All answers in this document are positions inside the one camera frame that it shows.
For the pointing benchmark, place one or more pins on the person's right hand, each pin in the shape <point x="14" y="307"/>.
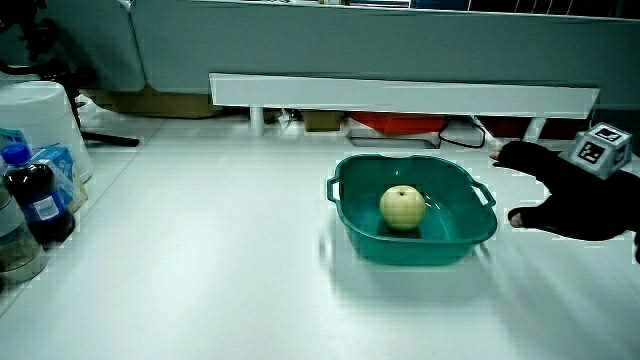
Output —
<point x="575" y="200"/>

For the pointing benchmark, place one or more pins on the green plastic plate basin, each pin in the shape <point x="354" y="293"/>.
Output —
<point x="450" y="230"/>

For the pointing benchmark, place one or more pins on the yellow-green apple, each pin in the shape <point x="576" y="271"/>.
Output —
<point x="402" y="207"/>

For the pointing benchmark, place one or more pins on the orange plastic bin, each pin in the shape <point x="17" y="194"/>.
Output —
<point x="400" y="122"/>

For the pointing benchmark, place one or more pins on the white low bench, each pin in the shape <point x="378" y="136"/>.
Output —
<point x="400" y="95"/>

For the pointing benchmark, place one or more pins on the grey metal tray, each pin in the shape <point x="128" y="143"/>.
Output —
<point x="360" y="137"/>

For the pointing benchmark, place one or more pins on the wide grey partition panel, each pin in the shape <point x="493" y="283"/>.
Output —
<point x="380" y="45"/>

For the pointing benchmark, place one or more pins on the small cardboard box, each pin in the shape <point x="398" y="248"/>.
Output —
<point x="322" y="121"/>

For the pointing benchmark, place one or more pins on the large cardboard box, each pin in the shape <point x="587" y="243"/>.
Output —
<point x="150" y="104"/>

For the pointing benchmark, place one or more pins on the narrow grey partition panel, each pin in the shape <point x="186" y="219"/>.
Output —
<point x="100" y="45"/>

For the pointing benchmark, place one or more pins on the blue carton box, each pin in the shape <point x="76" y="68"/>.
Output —
<point x="59" y="160"/>

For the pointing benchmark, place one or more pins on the black tripod stand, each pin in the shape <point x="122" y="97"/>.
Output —
<point x="60" y="72"/>

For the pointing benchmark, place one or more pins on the dark soda bottle blue cap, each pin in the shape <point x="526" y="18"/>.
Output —
<point x="37" y="200"/>

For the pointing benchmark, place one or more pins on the white plastic bucket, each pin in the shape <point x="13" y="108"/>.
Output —
<point x="35" y="112"/>

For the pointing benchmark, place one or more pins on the clear plastic bottle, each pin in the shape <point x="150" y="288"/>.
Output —
<point x="15" y="245"/>

